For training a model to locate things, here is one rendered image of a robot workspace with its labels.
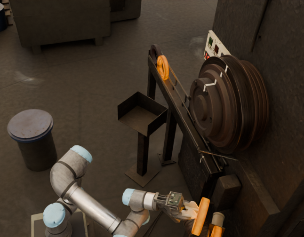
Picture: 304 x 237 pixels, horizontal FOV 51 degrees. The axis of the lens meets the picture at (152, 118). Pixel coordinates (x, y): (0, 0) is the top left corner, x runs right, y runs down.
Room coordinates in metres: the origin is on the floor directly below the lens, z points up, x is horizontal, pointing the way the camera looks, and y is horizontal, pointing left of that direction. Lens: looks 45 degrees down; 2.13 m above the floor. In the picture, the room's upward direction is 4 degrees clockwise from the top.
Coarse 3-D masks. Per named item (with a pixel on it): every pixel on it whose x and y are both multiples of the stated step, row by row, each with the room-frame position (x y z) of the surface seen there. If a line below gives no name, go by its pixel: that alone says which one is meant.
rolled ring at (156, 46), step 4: (152, 44) 2.22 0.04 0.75; (156, 44) 2.20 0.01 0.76; (152, 48) 2.21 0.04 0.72; (156, 48) 2.15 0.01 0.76; (152, 52) 2.23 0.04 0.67; (156, 52) 2.14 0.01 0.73; (160, 52) 2.12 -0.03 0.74; (152, 56) 2.22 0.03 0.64; (156, 60) 2.20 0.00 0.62; (156, 64) 2.12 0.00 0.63
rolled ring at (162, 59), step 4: (160, 56) 2.02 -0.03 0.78; (164, 56) 2.01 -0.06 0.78; (160, 60) 2.04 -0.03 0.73; (164, 60) 1.97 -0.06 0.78; (160, 64) 2.06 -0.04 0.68; (164, 64) 1.94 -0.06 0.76; (160, 68) 2.04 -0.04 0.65; (164, 68) 1.93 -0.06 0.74; (168, 68) 1.93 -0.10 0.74; (160, 72) 2.01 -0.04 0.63; (164, 72) 1.92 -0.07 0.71; (168, 72) 1.92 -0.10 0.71; (164, 76) 1.91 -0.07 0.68
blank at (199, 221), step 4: (204, 200) 0.70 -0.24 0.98; (208, 200) 0.70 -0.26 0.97; (200, 204) 0.68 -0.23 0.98; (204, 204) 0.68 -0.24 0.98; (208, 204) 0.68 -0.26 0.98; (200, 208) 0.66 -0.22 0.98; (204, 208) 0.66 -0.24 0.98; (200, 212) 0.64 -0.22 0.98; (204, 212) 0.64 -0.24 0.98; (200, 216) 0.63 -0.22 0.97; (204, 216) 0.63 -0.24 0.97; (196, 220) 0.62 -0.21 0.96; (200, 220) 0.61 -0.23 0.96; (204, 220) 0.62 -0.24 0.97; (196, 224) 0.60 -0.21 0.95; (200, 224) 0.60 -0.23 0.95; (192, 228) 0.62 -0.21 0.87; (196, 228) 0.60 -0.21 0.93; (200, 228) 0.59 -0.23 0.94; (192, 232) 0.59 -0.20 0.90; (196, 232) 0.59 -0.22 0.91
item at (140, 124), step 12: (132, 96) 1.62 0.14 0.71; (144, 96) 1.63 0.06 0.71; (120, 108) 1.52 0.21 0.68; (132, 108) 1.62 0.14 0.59; (144, 108) 1.62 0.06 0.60; (156, 108) 1.56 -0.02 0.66; (120, 120) 1.50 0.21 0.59; (132, 120) 1.50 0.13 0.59; (144, 120) 1.50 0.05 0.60; (156, 120) 1.42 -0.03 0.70; (144, 132) 1.39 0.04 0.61; (144, 144) 1.46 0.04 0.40; (144, 156) 1.47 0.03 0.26; (132, 168) 1.53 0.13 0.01; (144, 168) 1.47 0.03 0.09; (144, 180) 1.42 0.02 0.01
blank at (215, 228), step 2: (214, 226) 0.71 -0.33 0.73; (216, 226) 0.70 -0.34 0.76; (214, 228) 0.69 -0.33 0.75; (216, 228) 0.68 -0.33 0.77; (218, 228) 0.68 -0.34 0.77; (220, 228) 0.69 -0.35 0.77; (214, 230) 0.67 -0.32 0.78; (216, 230) 0.67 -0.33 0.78; (218, 230) 0.67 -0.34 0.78; (220, 230) 0.67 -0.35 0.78; (212, 232) 0.69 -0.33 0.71; (214, 232) 0.66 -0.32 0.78; (216, 232) 0.66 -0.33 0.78; (218, 232) 0.66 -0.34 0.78; (220, 232) 0.66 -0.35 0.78; (212, 234) 0.67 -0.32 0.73; (214, 234) 0.65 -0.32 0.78; (216, 234) 0.65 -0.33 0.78; (218, 234) 0.65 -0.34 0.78; (220, 234) 0.65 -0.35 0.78; (212, 236) 0.65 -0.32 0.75; (214, 236) 0.64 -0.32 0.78; (216, 236) 0.64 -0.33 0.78; (218, 236) 0.64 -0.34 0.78; (220, 236) 0.64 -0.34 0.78
